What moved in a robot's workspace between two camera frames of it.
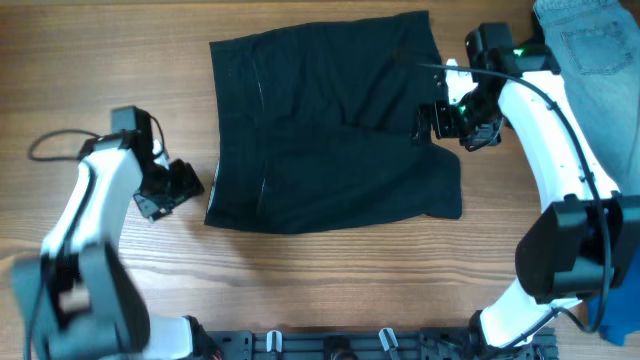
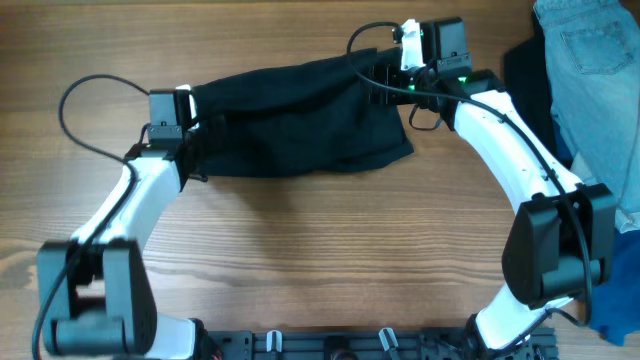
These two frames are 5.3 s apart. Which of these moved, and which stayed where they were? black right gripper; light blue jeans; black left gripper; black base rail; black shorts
Moved: black left gripper; black shorts; black right gripper
Stayed: black base rail; light blue jeans
